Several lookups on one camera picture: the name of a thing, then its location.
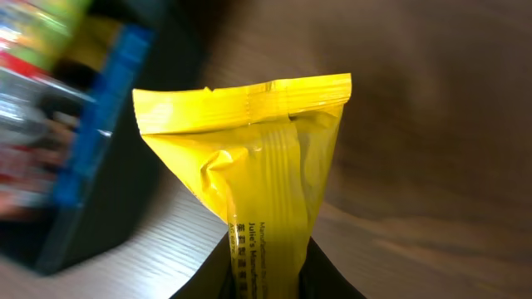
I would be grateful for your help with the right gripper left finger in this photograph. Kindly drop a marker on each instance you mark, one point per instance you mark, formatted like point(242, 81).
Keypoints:
point(214, 278)

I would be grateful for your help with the blue snack bar wrapper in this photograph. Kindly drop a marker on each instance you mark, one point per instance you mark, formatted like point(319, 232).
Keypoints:
point(117, 52)

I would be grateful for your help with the dark green box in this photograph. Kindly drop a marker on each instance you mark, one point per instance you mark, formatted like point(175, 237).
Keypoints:
point(59, 237)

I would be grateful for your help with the Haribo gummy worms bag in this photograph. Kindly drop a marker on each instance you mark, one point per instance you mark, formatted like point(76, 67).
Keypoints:
point(39, 113)

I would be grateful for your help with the yellow snack packet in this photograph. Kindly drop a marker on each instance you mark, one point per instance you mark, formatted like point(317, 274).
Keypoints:
point(256, 156)

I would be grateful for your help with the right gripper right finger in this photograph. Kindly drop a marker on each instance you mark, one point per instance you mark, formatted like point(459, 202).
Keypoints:
point(320, 279)

